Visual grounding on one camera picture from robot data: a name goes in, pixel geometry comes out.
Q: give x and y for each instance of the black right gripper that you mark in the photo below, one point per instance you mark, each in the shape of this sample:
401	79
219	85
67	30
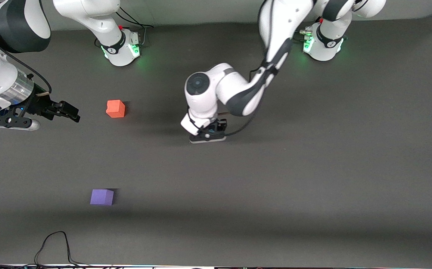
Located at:
40	106

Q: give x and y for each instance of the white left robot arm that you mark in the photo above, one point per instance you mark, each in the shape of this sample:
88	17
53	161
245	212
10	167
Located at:
234	89

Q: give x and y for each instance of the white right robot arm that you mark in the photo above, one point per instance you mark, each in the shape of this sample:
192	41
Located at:
100	18

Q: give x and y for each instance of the purple foam block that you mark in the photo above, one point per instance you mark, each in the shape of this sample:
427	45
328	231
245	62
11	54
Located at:
101	197

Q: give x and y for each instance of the orange foam block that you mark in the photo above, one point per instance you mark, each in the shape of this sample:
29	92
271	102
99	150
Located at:
115	108

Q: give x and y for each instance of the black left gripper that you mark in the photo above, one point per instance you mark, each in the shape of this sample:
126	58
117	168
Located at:
218	126

